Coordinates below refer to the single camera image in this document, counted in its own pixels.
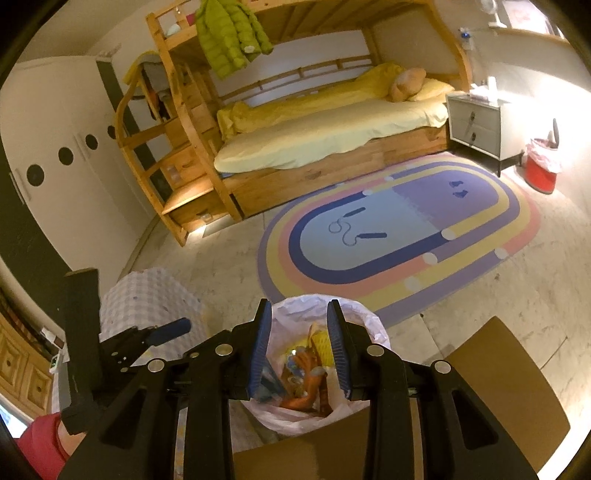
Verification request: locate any yellow foam net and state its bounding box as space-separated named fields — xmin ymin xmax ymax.
xmin=307 ymin=323 xmax=338 ymax=370

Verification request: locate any wooden bunk bed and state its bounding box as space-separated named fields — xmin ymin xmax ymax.
xmin=145 ymin=0 xmax=474 ymax=220

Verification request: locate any person's left forearm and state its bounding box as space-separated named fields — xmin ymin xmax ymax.
xmin=18 ymin=413 xmax=88 ymax=480

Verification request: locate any white wall shelf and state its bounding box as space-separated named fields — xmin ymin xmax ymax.
xmin=487 ymin=21 xmax=571 ymax=44

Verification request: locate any orange plush pillow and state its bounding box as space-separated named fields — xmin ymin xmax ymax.
xmin=387 ymin=68 xmax=428 ymax=102

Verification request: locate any wooden cabinet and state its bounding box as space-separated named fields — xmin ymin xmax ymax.
xmin=0 ymin=295 xmax=56 ymax=416

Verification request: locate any brown cardboard sheet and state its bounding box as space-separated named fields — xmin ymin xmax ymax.
xmin=233 ymin=316 xmax=571 ymax=480

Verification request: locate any orange wrapper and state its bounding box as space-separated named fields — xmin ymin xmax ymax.
xmin=277 ymin=353 xmax=333 ymax=418

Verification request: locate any red bin with pink bag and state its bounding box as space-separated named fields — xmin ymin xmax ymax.
xmin=525 ymin=137 xmax=564 ymax=195

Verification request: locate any green puffer jacket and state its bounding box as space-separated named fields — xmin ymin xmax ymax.
xmin=195 ymin=0 xmax=274 ymax=80

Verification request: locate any white wardrobe with round holes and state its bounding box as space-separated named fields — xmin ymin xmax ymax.
xmin=0 ymin=55 xmax=158 ymax=301

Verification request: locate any small white fan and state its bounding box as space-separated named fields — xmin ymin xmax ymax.
xmin=480 ymin=0 xmax=502 ymax=26

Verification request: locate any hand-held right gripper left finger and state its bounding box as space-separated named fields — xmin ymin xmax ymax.
xmin=58 ymin=298 xmax=274 ymax=480

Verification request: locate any yellow quilt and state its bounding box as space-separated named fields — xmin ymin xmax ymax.
xmin=217 ymin=62 xmax=407 ymax=139

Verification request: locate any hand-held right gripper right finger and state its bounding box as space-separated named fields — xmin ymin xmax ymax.
xmin=326 ymin=299 xmax=539 ymax=480

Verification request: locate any yellow mattress sheet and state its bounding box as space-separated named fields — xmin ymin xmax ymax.
xmin=213 ymin=99 xmax=448 ymax=176

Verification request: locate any rainbow oval rug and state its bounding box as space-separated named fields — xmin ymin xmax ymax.
xmin=257 ymin=152 xmax=541 ymax=326

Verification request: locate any white nightstand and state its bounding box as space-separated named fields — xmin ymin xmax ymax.
xmin=445 ymin=90 xmax=527 ymax=176

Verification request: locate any wooden drawer staircase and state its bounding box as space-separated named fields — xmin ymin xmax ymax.
xmin=115 ymin=60 xmax=243 ymax=247

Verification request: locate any pink framed picture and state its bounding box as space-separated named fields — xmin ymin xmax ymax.
xmin=501 ymin=0 xmax=555 ymax=34

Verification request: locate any yellow pillow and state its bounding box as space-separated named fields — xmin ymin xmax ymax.
xmin=406 ymin=78 xmax=455 ymax=102

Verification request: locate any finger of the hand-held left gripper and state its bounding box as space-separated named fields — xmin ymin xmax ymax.
xmin=99 ymin=318 xmax=192 ymax=356
xmin=104 ymin=346 xmax=155 ymax=377

